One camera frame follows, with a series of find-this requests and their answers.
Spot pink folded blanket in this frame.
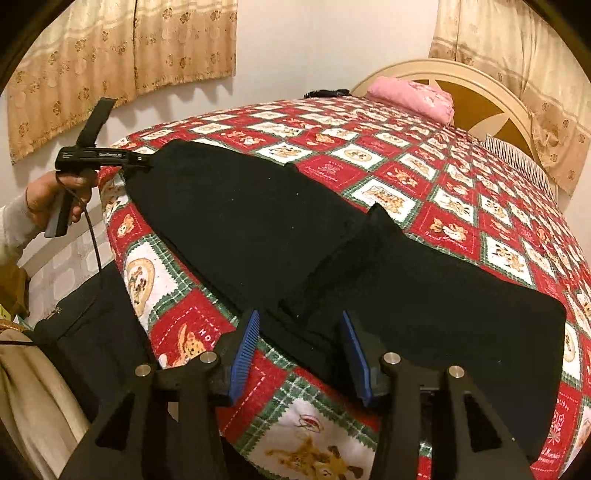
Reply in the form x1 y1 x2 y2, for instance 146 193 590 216
367 76 455 125

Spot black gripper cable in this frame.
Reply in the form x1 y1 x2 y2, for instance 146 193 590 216
55 171 105 289

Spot left forearm white sleeve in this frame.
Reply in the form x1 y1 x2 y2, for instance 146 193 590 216
0 194 41 266

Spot black pants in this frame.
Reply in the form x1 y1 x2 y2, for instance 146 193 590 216
124 140 566 461

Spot cream wooden headboard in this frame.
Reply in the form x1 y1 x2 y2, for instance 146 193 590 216
352 58 537 158

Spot black object at bed edge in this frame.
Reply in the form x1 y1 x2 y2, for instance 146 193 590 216
304 89 351 99

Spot beige curtain on side wall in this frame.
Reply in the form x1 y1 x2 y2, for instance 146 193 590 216
7 1 238 163

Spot striped pillow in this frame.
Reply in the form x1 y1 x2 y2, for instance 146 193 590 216
482 135 558 203

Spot dark bag beside bed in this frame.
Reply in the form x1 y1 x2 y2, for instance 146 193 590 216
29 262 155 421

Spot red patchwork bedspread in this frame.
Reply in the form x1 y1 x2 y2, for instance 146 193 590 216
99 96 590 479

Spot beige curtain behind headboard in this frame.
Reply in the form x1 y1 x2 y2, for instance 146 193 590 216
430 0 590 195

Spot beige cloth on floor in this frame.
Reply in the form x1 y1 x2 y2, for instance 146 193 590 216
1 330 89 479

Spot person's left hand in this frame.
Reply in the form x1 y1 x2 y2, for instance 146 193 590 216
25 169 97 231

